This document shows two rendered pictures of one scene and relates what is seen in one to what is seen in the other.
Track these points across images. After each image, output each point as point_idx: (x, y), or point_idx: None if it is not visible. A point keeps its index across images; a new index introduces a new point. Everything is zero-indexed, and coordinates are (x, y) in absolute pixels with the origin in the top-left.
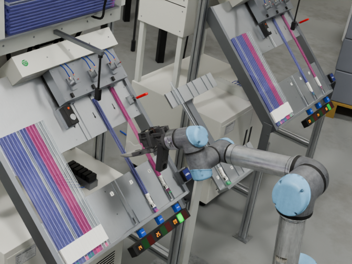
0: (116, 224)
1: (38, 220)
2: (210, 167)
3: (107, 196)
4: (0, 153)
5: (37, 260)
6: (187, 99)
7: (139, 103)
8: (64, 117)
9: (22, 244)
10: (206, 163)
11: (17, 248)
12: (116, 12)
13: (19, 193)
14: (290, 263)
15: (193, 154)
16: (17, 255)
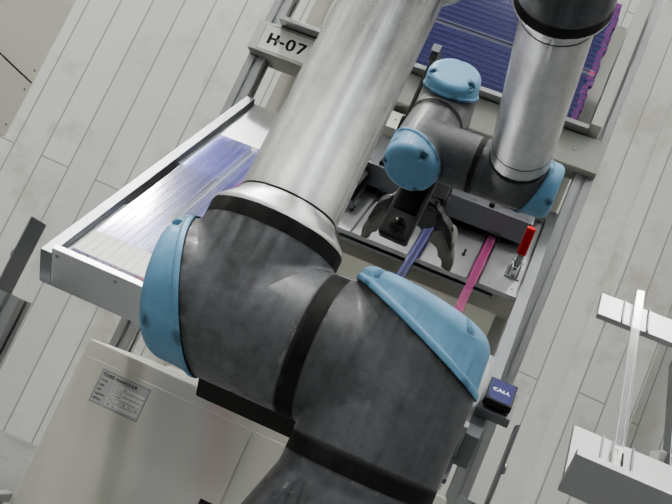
0: None
1: (127, 193)
2: (433, 143)
3: None
4: (198, 138)
5: (132, 441)
6: (661, 336)
7: (528, 282)
8: None
9: (129, 360)
10: (424, 123)
11: (115, 356)
12: (590, 153)
13: (155, 165)
14: (289, 104)
15: (413, 107)
16: (106, 370)
